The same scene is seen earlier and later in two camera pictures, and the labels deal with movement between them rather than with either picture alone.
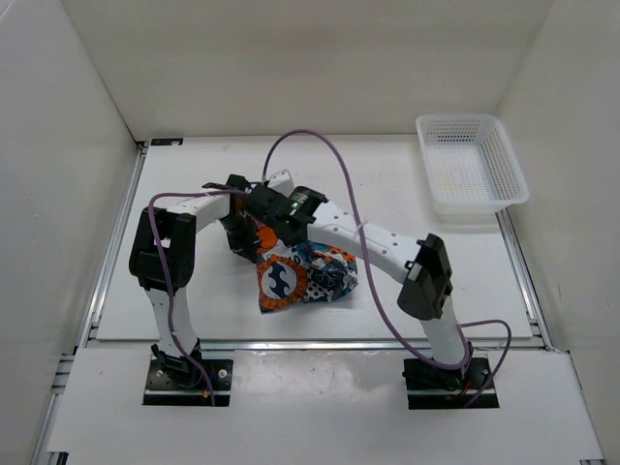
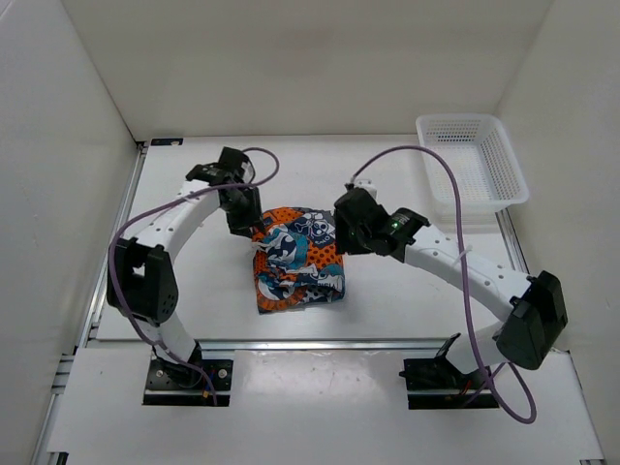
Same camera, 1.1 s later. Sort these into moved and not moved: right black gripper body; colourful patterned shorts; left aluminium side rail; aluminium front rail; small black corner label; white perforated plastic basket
Moved: colourful patterned shorts; right black gripper body
Not moved: small black corner label; left aluminium side rail; white perforated plastic basket; aluminium front rail
